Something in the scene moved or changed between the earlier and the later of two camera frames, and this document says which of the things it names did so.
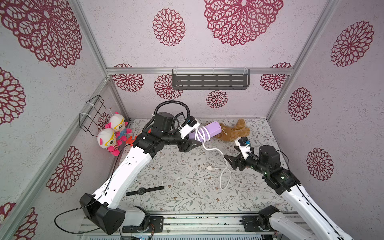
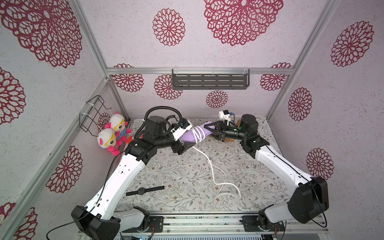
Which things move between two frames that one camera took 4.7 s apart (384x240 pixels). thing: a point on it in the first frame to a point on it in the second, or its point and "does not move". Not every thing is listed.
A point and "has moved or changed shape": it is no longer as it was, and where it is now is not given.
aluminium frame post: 98,53 does not move
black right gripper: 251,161 to 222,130
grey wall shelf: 210,79 does not move
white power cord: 202,134 has moved or changed shape
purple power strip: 204,133 does not move
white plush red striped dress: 106,139 does not move
